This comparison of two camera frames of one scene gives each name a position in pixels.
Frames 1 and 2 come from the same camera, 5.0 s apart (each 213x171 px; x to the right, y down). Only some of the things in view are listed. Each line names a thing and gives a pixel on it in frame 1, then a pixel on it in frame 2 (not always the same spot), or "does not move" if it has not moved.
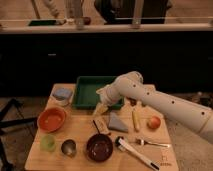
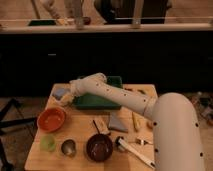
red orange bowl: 51,119 does not move
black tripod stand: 9,123 does not move
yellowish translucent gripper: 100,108 → 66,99
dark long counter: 176,56 does not move
